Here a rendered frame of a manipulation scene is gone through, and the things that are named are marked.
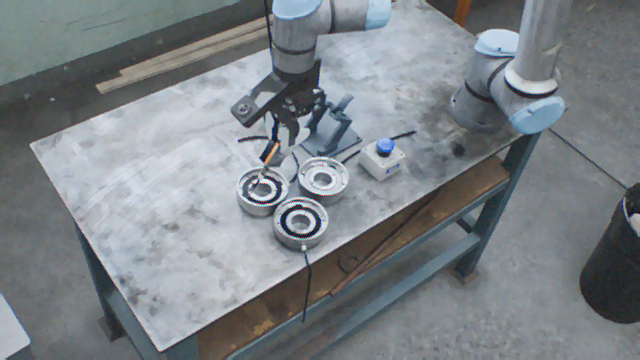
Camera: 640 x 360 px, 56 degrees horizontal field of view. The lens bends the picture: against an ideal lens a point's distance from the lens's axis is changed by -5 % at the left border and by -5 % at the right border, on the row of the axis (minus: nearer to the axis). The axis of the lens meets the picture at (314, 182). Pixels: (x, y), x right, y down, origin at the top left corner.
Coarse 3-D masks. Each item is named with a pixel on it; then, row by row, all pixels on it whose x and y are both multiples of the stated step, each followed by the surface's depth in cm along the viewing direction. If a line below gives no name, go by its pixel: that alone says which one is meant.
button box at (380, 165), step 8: (368, 152) 135; (376, 152) 135; (392, 152) 135; (400, 152) 135; (360, 160) 137; (368, 160) 135; (376, 160) 133; (384, 160) 133; (392, 160) 134; (400, 160) 135; (368, 168) 136; (376, 168) 134; (384, 168) 132; (392, 168) 135; (400, 168) 137; (376, 176) 135; (384, 176) 135
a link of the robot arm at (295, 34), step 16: (288, 0) 94; (304, 0) 94; (320, 0) 96; (288, 16) 96; (304, 16) 95; (320, 16) 97; (272, 32) 101; (288, 32) 98; (304, 32) 98; (320, 32) 99; (288, 48) 100; (304, 48) 101
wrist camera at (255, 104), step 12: (264, 84) 108; (276, 84) 107; (288, 84) 107; (252, 96) 108; (264, 96) 107; (276, 96) 107; (240, 108) 107; (252, 108) 107; (264, 108) 107; (240, 120) 107; (252, 120) 107
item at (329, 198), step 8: (312, 160) 132; (320, 160) 133; (328, 160) 133; (304, 168) 132; (336, 168) 133; (344, 168) 131; (312, 176) 131; (320, 176) 133; (328, 176) 132; (344, 176) 131; (304, 184) 129; (312, 184) 129; (344, 184) 130; (304, 192) 128; (312, 192) 126; (336, 192) 127; (344, 192) 129; (320, 200) 127; (328, 200) 128; (336, 200) 130
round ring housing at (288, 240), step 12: (288, 204) 125; (312, 204) 125; (276, 216) 122; (288, 216) 123; (300, 216) 124; (312, 216) 124; (324, 216) 123; (276, 228) 120; (312, 228) 122; (324, 228) 120; (288, 240) 119; (300, 240) 118; (312, 240) 119
